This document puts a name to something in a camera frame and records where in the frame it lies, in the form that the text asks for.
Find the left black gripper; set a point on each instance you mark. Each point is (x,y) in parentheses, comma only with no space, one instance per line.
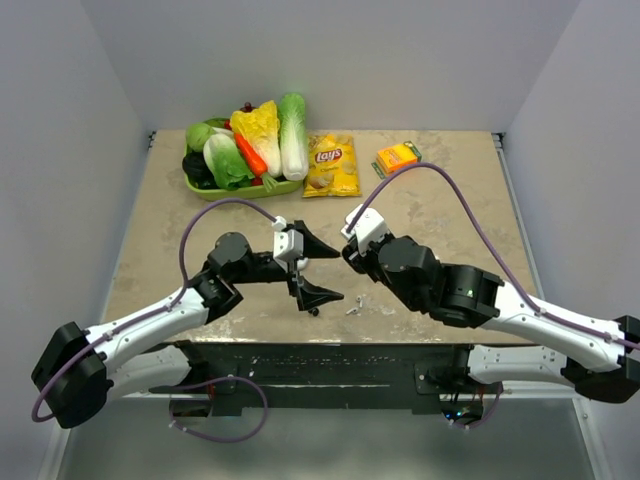
(309,295)

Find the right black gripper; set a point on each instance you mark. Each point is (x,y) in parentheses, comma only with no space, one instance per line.
(364,259)

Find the white earbud charging case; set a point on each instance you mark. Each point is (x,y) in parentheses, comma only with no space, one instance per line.
(302,263)

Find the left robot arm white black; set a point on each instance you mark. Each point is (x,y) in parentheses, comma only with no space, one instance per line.
(75,374)

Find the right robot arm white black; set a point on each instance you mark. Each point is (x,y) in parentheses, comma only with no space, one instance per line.
(565,348)

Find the yellow Lays chips bag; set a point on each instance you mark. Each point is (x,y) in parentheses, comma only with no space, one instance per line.
(333,170)

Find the orange green carton box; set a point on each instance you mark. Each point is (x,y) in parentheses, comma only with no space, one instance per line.
(393,158)

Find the tall green napa cabbage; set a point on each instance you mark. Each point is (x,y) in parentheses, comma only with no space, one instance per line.
(293,137)

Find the orange toy carrot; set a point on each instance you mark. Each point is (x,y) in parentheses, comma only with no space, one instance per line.
(255,163)

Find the green plastic vegetable tray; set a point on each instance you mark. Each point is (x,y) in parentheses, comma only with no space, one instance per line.
(254,191)

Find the green white bok choy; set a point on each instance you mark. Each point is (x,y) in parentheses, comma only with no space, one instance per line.
(225,162)

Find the yellow toy cabbage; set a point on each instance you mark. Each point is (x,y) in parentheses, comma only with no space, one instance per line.
(260,128)

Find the dark green toy vegetable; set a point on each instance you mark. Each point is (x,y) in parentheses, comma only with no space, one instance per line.
(197,171)

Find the dark red toy grapes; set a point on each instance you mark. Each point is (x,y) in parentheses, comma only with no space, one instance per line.
(246,106)

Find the round green cabbage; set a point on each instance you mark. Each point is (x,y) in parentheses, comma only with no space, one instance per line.
(197,135)

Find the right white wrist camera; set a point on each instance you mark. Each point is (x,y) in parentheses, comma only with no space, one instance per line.
(370,227)

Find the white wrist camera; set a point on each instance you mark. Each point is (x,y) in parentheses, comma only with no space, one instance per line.
(370,227)
(288,243)

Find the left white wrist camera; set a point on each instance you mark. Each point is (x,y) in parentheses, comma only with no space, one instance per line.
(288,243)

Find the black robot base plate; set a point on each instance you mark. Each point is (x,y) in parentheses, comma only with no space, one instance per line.
(228,378)

